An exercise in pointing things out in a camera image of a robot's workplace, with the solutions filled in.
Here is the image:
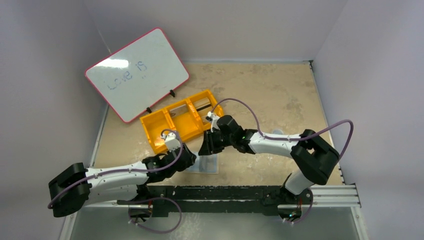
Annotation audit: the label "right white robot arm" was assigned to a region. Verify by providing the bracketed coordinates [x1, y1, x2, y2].
[198, 115, 340, 195]

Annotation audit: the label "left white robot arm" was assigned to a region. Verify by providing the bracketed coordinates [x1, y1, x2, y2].
[47, 144, 197, 218]

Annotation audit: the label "cards in right compartment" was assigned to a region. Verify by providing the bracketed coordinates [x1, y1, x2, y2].
[192, 97, 213, 115]

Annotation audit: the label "card in middle compartment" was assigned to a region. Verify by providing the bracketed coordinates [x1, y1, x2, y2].
[169, 104, 189, 118]

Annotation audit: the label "yellow plastic compartment tray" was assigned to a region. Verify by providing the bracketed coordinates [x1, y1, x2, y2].
[140, 89, 224, 154]

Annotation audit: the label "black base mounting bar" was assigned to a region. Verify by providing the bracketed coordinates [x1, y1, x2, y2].
[117, 185, 313, 219]

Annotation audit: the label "black whiteboard stand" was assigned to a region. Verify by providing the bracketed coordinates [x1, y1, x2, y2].
[146, 89, 176, 114]

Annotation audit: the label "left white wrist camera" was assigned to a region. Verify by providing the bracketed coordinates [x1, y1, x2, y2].
[161, 129, 182, 152]

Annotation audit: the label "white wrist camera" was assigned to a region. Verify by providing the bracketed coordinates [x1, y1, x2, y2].
[206, 111, 220, 133]
[161, 129, 182, 152]

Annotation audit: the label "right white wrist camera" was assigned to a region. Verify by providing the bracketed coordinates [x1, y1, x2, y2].
[206, 111, 220, 133]

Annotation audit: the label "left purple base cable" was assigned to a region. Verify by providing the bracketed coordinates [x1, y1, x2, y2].
[127, 194, 184, 234]

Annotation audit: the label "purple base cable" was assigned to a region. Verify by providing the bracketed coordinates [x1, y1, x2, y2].
[127, 194, 184, 234]
[283, 197, 316, 225]

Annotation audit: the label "white board with pink frame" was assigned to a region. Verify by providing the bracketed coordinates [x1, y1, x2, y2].
[84, 28, 189, 123]

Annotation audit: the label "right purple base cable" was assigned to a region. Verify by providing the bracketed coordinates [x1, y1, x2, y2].
[283, 197, 316, 225]

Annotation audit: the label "aluminium rail frame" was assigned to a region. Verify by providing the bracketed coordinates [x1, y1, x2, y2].
[63, 62, 362, 240]

